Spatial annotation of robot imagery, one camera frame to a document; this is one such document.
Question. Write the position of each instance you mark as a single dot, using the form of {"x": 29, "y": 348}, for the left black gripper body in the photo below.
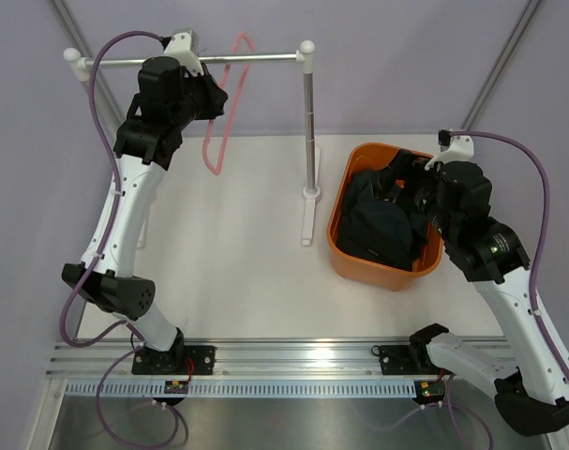
{"x": 199, "y": 102}

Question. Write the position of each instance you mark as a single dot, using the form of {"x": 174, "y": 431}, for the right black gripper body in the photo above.
{"x": 422, "y": 189}

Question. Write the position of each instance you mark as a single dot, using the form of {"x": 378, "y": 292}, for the dark navy shorts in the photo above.
{"x": 379, "y": 231}

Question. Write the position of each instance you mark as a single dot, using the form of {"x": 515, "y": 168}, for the pink clothes hanger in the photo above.
{"x": 230, "y": 108}

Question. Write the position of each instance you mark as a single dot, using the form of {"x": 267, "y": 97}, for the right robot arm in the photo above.
{"x": 531, "y": 395}

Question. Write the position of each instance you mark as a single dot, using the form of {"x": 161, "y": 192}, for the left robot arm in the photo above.
{"x": 105, "y": 277}

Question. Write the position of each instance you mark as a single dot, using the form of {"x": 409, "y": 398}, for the orange plastic basket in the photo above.
{"x": 375, "y": 155}

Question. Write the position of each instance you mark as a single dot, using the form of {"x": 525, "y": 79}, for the metal clothes rack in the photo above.
{"x": 154, "y": 95}

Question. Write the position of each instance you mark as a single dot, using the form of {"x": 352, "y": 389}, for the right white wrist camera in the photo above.
{"x": 454, "y": 146}

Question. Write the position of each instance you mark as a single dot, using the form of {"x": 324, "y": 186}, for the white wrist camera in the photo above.
{"x": 181, "y": 46}
{"x": 454, "y": 146}

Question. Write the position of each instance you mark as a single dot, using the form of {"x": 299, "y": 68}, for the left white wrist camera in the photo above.
{"x": 181, "y": 46}

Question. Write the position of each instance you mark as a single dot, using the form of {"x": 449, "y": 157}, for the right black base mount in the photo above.
{"x": 401, "y": 360}

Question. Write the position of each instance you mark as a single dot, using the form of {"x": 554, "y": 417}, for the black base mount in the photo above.
{"x": 198, "y": 358}
{"x": 401, "y": 360}

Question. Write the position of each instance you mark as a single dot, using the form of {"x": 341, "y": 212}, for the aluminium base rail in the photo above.
{"x": 278, "y": 359}

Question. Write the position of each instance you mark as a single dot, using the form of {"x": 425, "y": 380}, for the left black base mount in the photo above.
{"x": 198, "y": 358}

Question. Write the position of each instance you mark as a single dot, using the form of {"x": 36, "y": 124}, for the white slotted cable duct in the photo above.
{"x": 204, "y": 388}

